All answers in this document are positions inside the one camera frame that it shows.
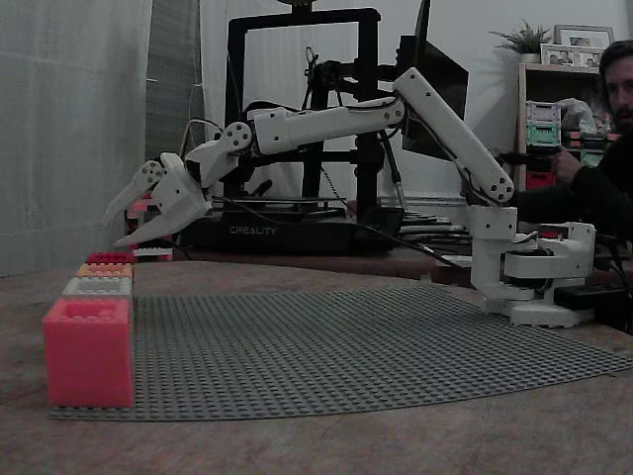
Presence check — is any black leader arm handle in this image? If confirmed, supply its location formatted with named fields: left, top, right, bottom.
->
left=496, top=151, right=560, bottom=173

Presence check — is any person's dark sleeved forearm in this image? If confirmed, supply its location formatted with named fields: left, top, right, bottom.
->
left=511, top=133, right=633, bottom=239

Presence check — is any multicolour Lego brick tower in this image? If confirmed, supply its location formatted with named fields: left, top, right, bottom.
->
left=124, top=195, right=175, bottom=263

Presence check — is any dark red lego block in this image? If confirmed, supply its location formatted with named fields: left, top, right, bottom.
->
left=86, top=251, right=136, bottom=266

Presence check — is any orange lego block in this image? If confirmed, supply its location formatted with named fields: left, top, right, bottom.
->
left=74, top=263, right=135, bottom=279

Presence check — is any white lego block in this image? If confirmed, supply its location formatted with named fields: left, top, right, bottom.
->
left=62, top=276, right=135, bottom=301

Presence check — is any large pink lego block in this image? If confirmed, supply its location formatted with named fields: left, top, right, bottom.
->
left=42, top=298, right=135, bottom=410

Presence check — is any grey Lego baseplate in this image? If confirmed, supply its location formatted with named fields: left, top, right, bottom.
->
left=48, top=283, right=633, bottom=423

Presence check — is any person's hand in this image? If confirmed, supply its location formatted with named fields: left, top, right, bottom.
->
left=552, top=146, right=584, bottom=186

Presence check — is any black Creality 3D printer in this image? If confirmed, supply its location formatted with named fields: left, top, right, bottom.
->
left=178, top=0, right=403, bottom=257

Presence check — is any black computer monitor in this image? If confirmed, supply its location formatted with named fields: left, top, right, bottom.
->
left=397, top=0, right=471, bottom=162

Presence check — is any red storage crate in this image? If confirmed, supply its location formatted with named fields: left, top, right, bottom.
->
left=524, top=170, right=559, bottom=192

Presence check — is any green storage crate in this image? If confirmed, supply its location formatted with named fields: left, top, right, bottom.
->
left=525, top=123, right=563, bottom=147

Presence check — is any white storage crate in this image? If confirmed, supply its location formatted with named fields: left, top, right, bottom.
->
left=525, top=100, right=563, bottom=125

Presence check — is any green potted plant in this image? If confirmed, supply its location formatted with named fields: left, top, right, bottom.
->
left=489, top=18, right=553, bottom=64

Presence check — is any wooden shelf unit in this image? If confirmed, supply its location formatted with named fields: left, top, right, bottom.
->
left=515, top=62, right=619, bottom=192

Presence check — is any clear plastic bag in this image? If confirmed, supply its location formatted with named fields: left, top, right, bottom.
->
left=557, top=97, right=609, bottom=133

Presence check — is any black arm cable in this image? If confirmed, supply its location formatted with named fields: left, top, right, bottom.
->
left=211, top=195, right=474, bottom=271

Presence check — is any wide white photo frame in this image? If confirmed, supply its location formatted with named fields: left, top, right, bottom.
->
left=539, top=43, right=605, bottom=69

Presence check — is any large white photo frame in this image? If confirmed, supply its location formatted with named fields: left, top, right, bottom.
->
left=553, top=24, right=615, bottom=49

